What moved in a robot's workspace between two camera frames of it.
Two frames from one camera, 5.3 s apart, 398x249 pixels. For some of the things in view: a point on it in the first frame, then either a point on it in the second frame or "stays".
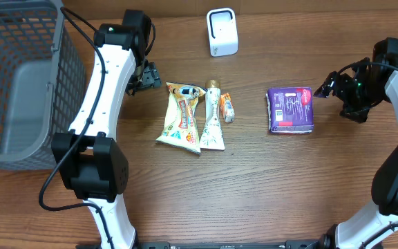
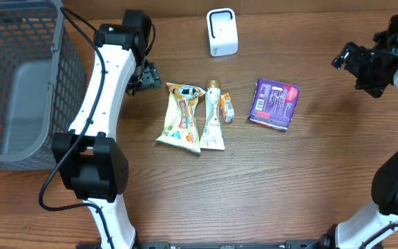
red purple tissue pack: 290,110 to 273,104
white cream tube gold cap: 213,136 stays
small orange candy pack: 227,107 stays
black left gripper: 151,79 stays
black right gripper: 361,111 to 377,85
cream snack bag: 181,128 stays
